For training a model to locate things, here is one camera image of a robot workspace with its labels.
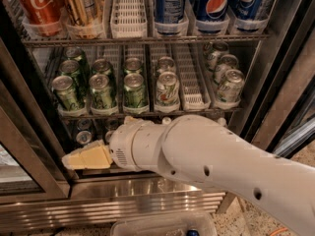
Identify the blue pepsi can middle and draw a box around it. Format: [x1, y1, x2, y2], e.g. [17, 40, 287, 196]
[193, 0, 228, 33]

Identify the empty white tray middle shelf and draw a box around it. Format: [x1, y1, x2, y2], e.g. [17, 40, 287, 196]
[172, 44, 211, 111]

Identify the red coca cola can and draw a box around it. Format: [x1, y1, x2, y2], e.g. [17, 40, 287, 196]
[19, 0, 61, 36]

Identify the silver can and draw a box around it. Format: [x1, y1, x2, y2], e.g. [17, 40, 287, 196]
[104, 130, 114, 144]
[76, 131, 93, 146]
[77, 119, 93, 132]
[104, 118, 119, 131]

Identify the silver can bottom left front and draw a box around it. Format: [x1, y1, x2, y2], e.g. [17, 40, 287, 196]
[76, 131, 93, 146]

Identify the gold soda can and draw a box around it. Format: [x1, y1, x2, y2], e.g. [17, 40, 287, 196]
[65, 0, 103, 39]

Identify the white green can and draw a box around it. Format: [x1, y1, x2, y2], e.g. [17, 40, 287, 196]
[156, 72, 179, 106]
[156, 56, 176, 76]

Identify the white can right front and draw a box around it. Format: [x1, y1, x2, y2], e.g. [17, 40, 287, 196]
[217, 69, 244, 103]

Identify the silver can bottom left back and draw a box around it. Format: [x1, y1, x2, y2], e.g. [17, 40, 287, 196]
[77, 119, 93, 132]

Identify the clear plastic bin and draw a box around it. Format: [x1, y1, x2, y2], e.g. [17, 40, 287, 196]
[110, 211, 218, 236]

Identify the white can right middle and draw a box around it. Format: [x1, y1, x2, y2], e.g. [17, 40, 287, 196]
[213, 54, 238, 85]

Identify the fridge glass door right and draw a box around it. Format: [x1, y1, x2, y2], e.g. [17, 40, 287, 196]
[252, 29, 315, 158]

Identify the white green can back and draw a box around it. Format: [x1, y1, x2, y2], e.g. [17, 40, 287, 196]
[156, 56, 176, 76]

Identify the empty white tray top shelf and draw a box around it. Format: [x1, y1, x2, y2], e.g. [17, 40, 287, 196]
[110, 0, 148, 38]

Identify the white green can front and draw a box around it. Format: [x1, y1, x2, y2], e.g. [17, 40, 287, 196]
[156, 72, 179, 106]

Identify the clear water bottle right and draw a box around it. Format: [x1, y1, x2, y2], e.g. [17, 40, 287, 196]
[217, 117, 227, 127]

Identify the empty white tray shelf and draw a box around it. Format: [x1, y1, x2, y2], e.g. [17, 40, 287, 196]
[172, 44, 211, 111]
[110, 0, 148, 38]

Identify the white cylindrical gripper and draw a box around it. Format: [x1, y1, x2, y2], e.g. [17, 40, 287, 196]
[62, 116, 155, 171]

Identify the green can column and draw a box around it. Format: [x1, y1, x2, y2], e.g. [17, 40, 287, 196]
[124, 73, 148, 109]
[89, 74, 116, 109]
[92, 59, 116, 83]
[124, 57, 143, 75]

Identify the blue pepsi can left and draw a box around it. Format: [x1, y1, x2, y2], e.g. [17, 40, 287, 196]
[154, 0, 185, 35]

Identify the orange cable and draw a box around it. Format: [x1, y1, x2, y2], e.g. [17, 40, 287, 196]
[269, 227, 289, 236]

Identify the brown drink bottle right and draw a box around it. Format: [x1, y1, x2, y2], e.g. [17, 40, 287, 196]
[161, 117, 172, 125]

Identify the white can right back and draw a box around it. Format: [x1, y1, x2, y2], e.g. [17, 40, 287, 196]
[203, 41, 229, 72]

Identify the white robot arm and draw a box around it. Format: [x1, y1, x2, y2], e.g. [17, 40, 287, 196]
[62, 115, 315, 236]

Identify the stainless steel fridge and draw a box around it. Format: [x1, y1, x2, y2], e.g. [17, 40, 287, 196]
[0, 0, 315, 231]

